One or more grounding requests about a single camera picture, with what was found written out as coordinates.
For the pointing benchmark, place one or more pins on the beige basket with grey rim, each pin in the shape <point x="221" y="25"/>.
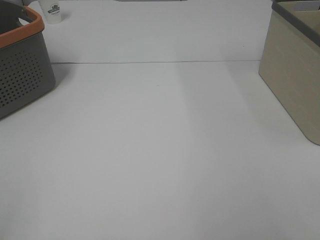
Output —
<point x="290" y="63"/>

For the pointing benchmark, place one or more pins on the grey basket with orange rim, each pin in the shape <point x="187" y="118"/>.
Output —
<point x="26" y="72"/>

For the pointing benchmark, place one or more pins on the white paper cup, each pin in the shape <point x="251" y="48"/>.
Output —
<point x="51" y="11"/>

